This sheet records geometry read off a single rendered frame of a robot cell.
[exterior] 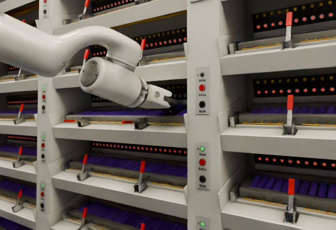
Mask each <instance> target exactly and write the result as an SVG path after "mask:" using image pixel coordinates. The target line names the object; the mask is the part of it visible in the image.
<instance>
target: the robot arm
mask: <svg viewBox="0 0 336 230"><path fill-rule="evenodd" d="M89 45H101V46H103V47H105V48H106V49H107V54H106V56H105V59H102V58H100V57H92V58H90V59H89V60H88V61H87V62H86V63H85V64H84V65H83V67H82V69H81V71H80V74H79V85H80V87H81V89H82V90H83V91H84V92H86V93H89V94H92V95H95V96H98V97H101V98H104V99H107V100H109V101H112V102H115V103H118V104H121V105H124V106H127V107H130V108H135V107H141V108H145V109H160V110H161V111H164V112H167V113H168V112H169V111H171V112H174V113H175V112H176V108H177V100H176V99H172V98H169V97H170V96H172V93H171V92H170V91H168V90H166V89H163V88H161V87H158V86H155V85H151V84H147V83H146V81H145V80H144V79H143V78H141V77H139V76H137V75H135V74H134V72H135V69H136V66H137V64H138V61H139V59H140V56H141V52H142V49H141V46H140V45H139V44H138V43H137V42H136V41H134V40H133V39H131V38H129V37H127V36H125V35H123V34H121V33H119V32H117V31H115V30H113V29H110V28H107V27H104V26H87V27H82V28H78V29H75V30H73V31H70V32H68V33H65V34H62V35H50V34H48V33H46V32H43V31H41V30H39V29H37V28H35V27H33V26H31V25H28V24H26V23H24V22H22V21H20V20H18V19H16V18H13V17H11V16H9V15H7V14H5V13H3V12H0V62H2V63H5V64H8V65H11V66H14V67H17V68H19V69H22V70H25V71H28V72H31V73H33V74H36V75H39V76H42V77H46V78H53V77H55V76H56V75H58V74H59V73H60V72H61V70H62V69H63V68H64V67H65V65H66V64H67V63H68V62H69V60H70V59H71V58H72V57H73V56H74V55H75V54H76V53H77V52H78V51H79V50H81V49H82V48H84V47H86V46H89Z"/></svg>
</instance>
